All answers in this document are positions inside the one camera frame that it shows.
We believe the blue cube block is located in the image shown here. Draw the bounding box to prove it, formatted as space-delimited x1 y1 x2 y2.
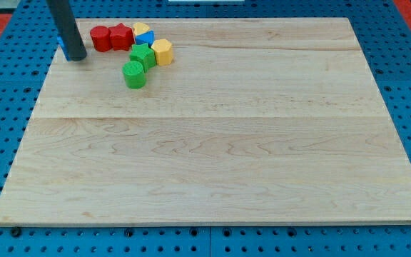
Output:
57 36 71 61

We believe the light wooden board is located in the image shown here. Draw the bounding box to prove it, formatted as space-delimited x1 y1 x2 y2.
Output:
0 18 411 228

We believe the yellow hexagon block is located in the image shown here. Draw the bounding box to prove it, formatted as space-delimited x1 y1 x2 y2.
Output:
151 39 173 66

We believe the green cylinder block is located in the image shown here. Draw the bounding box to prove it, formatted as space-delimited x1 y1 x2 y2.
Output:
122 61 146 89

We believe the green star block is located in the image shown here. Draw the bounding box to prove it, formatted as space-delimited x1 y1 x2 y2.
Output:
129 43 156 73

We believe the blue triangle block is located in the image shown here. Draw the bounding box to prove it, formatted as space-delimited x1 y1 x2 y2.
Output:
135 31 155 47

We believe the yellow heart block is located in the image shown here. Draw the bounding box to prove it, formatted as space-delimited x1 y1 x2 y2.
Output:
133 22 151 36

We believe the red star block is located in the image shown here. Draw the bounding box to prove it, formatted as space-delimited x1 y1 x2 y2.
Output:
109 23 135 51

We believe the red cylinder block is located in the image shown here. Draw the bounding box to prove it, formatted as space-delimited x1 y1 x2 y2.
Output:
90 26 112 52

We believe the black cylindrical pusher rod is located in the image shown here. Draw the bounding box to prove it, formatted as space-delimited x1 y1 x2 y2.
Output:
46 0 87 61

